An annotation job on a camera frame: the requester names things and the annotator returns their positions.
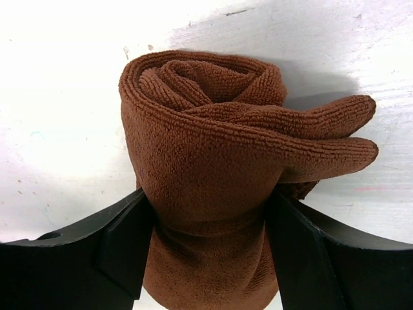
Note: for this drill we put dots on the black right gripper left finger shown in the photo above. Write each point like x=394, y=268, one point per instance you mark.
x=96, y=263

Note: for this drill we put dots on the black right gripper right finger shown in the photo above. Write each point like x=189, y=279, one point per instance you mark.
x=321, y=263

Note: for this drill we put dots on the brown towel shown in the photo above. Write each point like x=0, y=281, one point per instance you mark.
x=209, y=139

